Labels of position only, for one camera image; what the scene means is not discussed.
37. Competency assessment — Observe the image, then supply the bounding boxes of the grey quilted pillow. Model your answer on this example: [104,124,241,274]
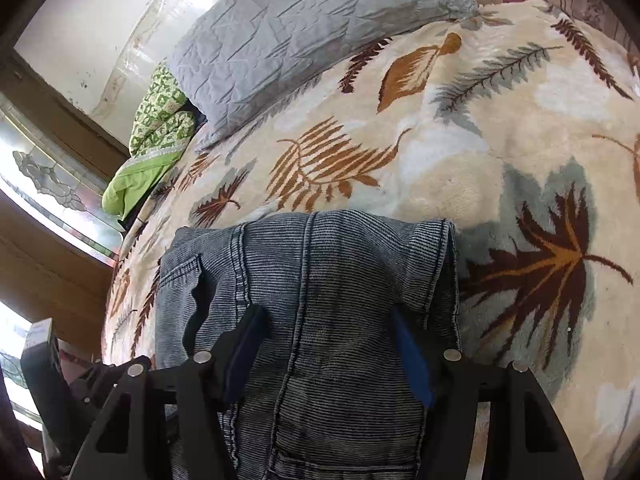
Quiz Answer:
[167,0,480,153]

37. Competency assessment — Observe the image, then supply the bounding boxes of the grey denim pants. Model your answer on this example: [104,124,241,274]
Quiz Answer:
[154,210,463,480]

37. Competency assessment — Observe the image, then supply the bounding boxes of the leaf print blanket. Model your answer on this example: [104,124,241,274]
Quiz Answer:
[100,0,640,480]

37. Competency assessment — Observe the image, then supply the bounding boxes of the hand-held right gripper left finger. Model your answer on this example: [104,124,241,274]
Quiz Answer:
[67,304,273,480]

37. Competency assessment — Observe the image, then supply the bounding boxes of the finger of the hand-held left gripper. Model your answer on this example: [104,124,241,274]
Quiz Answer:
[70,355,153,411]

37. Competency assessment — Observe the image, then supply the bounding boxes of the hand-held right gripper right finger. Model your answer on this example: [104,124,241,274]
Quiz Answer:
[390,307,586,480]

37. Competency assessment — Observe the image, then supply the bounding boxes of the wooden door with patterned glass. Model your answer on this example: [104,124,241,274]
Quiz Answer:
[0,50,131,480]

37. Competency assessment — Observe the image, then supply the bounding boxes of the green patterned quilt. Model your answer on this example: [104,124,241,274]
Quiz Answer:
[101,62,193,220]

